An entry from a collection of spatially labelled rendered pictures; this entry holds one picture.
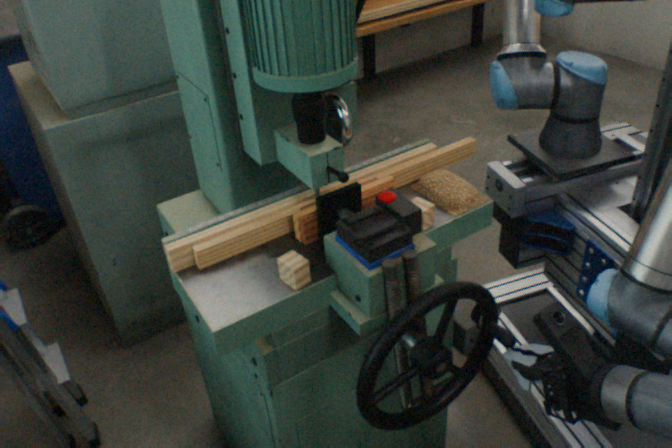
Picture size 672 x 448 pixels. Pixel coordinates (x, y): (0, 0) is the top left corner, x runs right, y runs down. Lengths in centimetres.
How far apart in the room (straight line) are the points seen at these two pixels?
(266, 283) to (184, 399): 111
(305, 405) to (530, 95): 86
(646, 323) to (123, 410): 164
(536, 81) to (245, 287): 83
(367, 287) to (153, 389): 131
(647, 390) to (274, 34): 69
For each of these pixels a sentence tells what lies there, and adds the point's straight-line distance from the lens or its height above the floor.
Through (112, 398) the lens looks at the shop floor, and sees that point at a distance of 218.
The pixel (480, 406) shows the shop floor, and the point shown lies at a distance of 200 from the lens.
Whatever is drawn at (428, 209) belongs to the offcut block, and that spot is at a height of 94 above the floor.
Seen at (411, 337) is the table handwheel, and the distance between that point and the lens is 103.
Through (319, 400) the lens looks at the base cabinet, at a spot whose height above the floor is 61.
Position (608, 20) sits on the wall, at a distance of 465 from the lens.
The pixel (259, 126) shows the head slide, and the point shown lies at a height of 108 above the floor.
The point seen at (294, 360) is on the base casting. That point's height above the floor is 75.
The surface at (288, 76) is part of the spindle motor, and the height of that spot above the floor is 123.
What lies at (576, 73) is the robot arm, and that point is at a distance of 149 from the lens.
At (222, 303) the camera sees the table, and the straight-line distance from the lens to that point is 101.
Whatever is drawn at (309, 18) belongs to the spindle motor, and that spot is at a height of 131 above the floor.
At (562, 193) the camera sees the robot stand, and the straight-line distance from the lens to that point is 160.
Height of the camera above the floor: 157
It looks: 33 degrees down
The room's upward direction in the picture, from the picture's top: 4 degrees counter-clockwise
